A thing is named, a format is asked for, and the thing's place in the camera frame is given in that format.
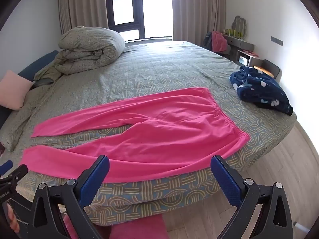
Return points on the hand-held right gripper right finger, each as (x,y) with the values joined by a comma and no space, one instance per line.
(224,179)

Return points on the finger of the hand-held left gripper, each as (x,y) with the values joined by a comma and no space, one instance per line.
(6,166)
(17,173)

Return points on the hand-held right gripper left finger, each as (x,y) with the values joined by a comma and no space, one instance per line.
(92,179)

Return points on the pink pants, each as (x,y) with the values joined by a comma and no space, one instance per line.
(162,134)

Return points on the person's left hand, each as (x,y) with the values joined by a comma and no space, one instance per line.
(12,217)

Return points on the pink pillow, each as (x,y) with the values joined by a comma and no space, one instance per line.
(12,89)

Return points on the blue star slippers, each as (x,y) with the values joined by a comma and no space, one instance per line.
(256,89)

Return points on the dark blue headboard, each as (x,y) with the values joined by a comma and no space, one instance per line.
(37,66)

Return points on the bed with patterned sheet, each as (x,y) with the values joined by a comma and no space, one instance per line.
(162,67)

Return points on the small pink cloth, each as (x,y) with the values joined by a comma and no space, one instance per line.
(249,52)

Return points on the folded patterned duvet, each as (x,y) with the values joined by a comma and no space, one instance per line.
(92,44)

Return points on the grey dressing table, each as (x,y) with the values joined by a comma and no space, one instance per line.
(245,45)

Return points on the pink garment on chair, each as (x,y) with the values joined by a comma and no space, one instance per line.
(219,41)

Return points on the dark blue jacket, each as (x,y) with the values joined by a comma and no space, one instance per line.
(207,40)

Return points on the row of yellow green bottles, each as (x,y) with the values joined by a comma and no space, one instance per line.
(233,32)

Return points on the wavy framed mirror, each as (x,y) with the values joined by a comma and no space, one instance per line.
(239,27)

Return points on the dark framed window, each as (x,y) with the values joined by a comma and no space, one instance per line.
(124,22)

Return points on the beige curtain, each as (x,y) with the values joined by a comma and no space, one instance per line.
(197,10)
(82,5)

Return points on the grey wall switch panel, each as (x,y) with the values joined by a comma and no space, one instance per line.
(277,41)

